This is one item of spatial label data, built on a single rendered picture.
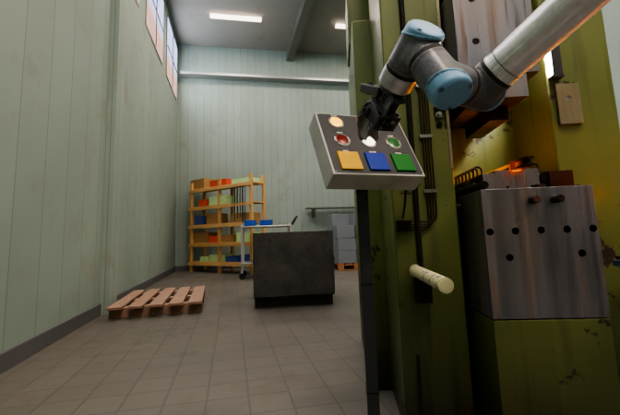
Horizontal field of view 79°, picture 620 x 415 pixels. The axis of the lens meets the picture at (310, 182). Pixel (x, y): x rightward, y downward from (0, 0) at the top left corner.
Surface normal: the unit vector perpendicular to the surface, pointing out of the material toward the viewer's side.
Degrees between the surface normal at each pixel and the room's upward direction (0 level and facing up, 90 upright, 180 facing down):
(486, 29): 90
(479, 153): 90
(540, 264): 90
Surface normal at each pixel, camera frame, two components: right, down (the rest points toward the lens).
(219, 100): 0.20, -0.15
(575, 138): -0.08, -0.14
